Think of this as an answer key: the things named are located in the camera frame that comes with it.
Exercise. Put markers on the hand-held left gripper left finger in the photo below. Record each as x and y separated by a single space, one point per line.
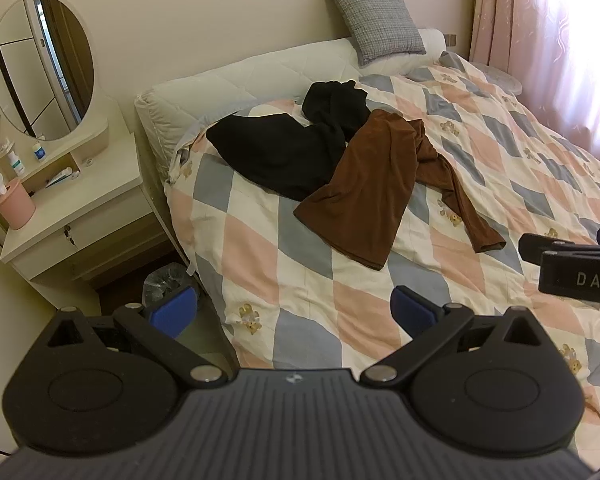
172 307

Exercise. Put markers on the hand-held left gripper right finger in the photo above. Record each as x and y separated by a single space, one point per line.
411 307

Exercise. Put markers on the brown long-sleeve shirt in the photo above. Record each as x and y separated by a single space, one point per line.
370 185

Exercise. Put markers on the trash bin with plastic bag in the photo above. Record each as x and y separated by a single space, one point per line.
162 280

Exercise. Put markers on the checked bear-print quilt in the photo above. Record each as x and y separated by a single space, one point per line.
305 260

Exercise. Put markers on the drawer keys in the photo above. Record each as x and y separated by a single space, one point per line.
69 236

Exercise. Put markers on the white dressing table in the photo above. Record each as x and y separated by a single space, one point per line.
95 195

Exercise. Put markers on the toothpaste tube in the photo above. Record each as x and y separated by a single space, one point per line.
60 178

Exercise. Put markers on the round side table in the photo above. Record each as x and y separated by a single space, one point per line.
502 79

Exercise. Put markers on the pink curtain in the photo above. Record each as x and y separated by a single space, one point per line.
555 60

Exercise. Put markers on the pink tissue holder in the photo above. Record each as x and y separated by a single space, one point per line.
14 207

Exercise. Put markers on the black garment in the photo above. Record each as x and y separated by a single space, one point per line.
280 150

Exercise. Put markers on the small jar blue label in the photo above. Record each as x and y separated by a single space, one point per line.
39 152

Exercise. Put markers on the white bottle teal label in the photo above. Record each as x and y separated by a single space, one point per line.
16 164

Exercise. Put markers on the white padded headboard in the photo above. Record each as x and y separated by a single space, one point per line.
220 85

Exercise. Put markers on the white pillow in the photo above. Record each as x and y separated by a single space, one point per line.
427 44

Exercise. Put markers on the oval mirror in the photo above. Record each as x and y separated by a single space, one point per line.
42 65

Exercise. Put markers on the grey woven pillow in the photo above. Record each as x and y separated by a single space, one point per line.
375 20

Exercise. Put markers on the wall socket plate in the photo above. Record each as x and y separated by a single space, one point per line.
451 38

